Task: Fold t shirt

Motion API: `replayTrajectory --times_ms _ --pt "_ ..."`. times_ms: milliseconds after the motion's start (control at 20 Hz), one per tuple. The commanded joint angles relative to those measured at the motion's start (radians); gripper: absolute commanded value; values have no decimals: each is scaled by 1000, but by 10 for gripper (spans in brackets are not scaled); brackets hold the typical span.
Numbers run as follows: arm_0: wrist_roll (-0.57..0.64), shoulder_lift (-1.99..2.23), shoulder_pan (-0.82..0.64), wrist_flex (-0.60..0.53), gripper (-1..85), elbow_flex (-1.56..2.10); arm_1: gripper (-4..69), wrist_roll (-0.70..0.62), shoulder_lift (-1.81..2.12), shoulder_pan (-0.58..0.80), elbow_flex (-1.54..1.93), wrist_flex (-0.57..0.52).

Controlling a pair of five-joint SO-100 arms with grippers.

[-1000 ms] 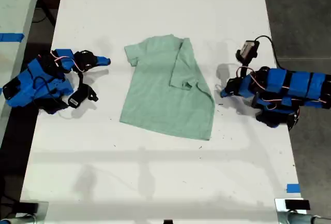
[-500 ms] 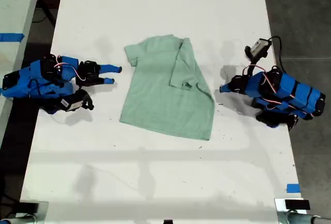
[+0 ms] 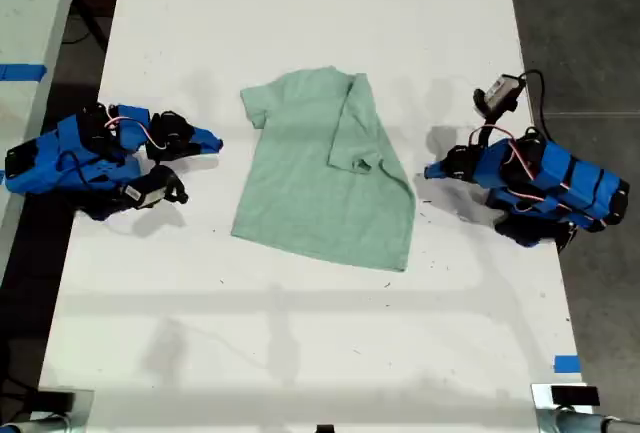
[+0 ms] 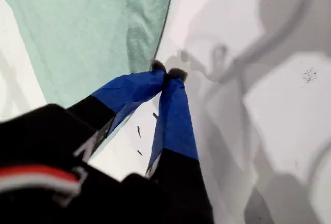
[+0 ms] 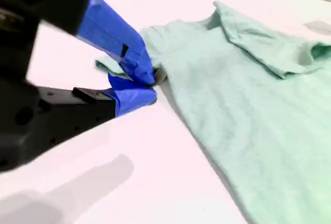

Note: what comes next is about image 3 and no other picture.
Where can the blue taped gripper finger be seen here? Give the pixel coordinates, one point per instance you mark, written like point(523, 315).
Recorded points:
point(436, 170)
point(205, 142)

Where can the pale green T-shirt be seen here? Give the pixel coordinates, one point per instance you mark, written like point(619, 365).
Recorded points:
point(310, 193)

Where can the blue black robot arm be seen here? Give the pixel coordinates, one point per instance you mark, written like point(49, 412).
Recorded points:
point(565, 178)
point(65, 165)

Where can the long blue tape strip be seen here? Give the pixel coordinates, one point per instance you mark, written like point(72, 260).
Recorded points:
point(22, 72)

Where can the pale side table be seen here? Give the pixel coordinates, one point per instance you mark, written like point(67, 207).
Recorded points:
point(25, 3)

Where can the short blue tape strip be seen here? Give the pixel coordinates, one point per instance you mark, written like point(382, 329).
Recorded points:
point(567, 364)

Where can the small black box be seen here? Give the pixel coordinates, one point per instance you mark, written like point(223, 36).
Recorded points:
point(575, 396)
point(55, 399)

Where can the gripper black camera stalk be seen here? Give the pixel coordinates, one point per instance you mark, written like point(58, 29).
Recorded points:
point(492, 125)
point(157, 163)

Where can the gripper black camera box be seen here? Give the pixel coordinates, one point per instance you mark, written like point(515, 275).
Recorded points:
point(502, 90)
point(155, 188)

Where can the silver metal stand bracket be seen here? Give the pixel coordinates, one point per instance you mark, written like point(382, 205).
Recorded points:
point(542, 398)
point(84, 405)

